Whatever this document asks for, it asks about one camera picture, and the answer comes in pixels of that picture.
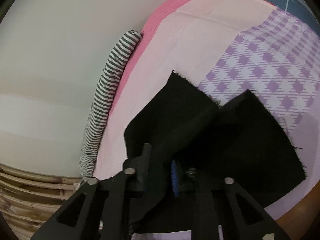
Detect brown patterned curtain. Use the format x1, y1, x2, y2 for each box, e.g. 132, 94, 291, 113
1, 164, 81, 239

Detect wooden bed frame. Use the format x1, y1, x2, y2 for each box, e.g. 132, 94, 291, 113
276, 192, 319, 239

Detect pink purple bedsheet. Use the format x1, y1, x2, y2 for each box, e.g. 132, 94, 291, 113
94, 0, 319, 219

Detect black pants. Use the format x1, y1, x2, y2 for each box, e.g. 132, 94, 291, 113
124, 73, 306, 234

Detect striped grey white blanket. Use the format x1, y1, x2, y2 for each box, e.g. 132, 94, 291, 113
79, 30, 143, 179

